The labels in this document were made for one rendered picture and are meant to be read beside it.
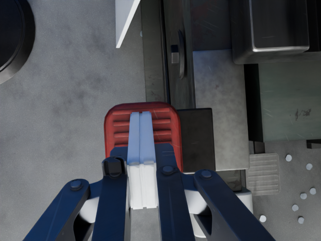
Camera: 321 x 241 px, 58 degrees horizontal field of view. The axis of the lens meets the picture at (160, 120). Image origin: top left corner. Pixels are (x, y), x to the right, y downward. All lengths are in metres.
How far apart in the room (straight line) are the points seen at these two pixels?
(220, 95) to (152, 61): 0.64
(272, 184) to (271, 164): 0.06
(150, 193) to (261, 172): 0.76
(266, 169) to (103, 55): 0.63
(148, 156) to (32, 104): 0.90
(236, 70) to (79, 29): 0.77
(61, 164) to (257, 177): 0.62
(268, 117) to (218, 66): 0.08
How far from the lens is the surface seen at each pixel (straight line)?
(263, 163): 0.90
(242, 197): 0.37
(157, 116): 0.22
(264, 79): 0.36
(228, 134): 0.34
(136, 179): 0.15
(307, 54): 0.34
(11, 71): 1.07
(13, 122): 1.06
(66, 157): 1.01
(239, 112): 0.35
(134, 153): 0.16
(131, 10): 0.71
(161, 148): 0.18
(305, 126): 0.37
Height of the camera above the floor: 0.97
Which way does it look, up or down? 87 degrees down
